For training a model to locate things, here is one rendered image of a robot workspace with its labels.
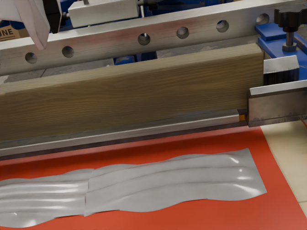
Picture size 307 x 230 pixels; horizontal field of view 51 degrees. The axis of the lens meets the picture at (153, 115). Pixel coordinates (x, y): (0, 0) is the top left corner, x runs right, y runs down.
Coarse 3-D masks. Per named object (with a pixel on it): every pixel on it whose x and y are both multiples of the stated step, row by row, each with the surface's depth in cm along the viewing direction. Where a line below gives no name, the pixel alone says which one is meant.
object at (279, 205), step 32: (256, 128) 40; (96, 160) 39; (128, 160) 38; (160, 160) 37; (256, 160) 35; (288, 192) 30; (96, 224) 31; (128, 224) 30; (160, 224) 30; (192, 224) 29; (224, 224) 29; (256, 224) 28; (288, 224) 28
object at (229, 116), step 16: (224, 112) 36; (112, 128) 37; (128, 128) 37; (144, 128) 36; (160, 128) 36; (176, 128) 36; (192, 128) 36; (0, 144) 39; (16, 144) 38; (32, 144) 37; (48, 144) 37; (64, 144) 37; (80, 144) 37
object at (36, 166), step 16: (16, 160) 42; (32, 160) 42; (48, 160) 41; (64, 160) 40; (80, 160) 40; (0, 176) 40; (16, 176) 39; (32, 176) 39; (48, 224) 32; (64, 224) 32; (80, 224) 31
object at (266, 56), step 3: (258, 45) 52; (261, 48) 51; (204, 51) 54; (264, 51) 50; (264, 54) 51; (267, 54) 49; (264, 57) 51; (267, 57) 49; (270, 57) 48; (90, 69) 55; (303, 120) 39; (306, 120) 38; (303, 123) 39; (306, 123) 38; (306, 126) 38
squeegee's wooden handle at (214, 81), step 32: (128, 64) 36; (160, 64) 34; (192, 64) 34; (224, 64) 34; (256, 64) 34; (0, 96) 35; (32, 96) 35; (64, 96) 36; (96, 96) 36; (128, 96) 36; (160, 96) 36; (192, 96) 36; (224, 96) 36; (0, 128) 38; (32, 128) 38; (64, 128) 38; (96, 128) 38
